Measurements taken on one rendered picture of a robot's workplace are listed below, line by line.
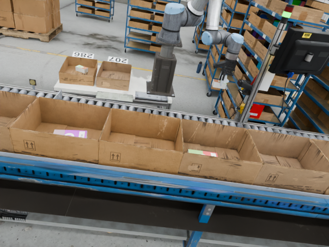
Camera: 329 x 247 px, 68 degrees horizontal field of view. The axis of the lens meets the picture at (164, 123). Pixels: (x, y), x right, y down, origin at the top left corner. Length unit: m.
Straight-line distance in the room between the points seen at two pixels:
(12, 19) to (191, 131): 4.92
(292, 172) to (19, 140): 1.29
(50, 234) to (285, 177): 1.62
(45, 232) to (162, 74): 1.52
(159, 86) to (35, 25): 3.85
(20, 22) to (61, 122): 4.38
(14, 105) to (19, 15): 4.25
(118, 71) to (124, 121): 1.20
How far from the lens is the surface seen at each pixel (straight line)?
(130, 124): 1.41
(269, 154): 1.65
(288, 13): 1.90
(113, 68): 2.54
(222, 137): 1.48
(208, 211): 1.38
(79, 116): 1.45
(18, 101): 1.54
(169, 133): 1.43
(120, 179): 1.18
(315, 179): 1.46
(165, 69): 2.15
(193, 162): 1.18
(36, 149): 1.28
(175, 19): 2.04
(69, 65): 2.59
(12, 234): 2.16
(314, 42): 1.94
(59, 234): 2.09
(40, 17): 5.58
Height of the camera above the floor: 1.77
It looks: 34 degrees down
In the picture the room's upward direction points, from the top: 12 degrees clockwise
